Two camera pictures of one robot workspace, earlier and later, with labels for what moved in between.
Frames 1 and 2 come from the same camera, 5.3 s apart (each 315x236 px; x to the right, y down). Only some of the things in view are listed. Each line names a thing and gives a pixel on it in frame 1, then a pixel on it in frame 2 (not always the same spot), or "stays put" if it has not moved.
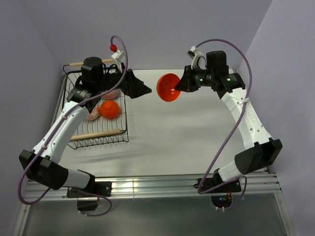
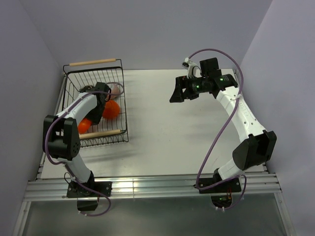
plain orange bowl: (109, 109) stays put
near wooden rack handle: (94, 134) stays put
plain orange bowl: (165, 87) -> (83, 126)
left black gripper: (133, 87) -> (95, 119)
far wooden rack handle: (81, 63) stays put
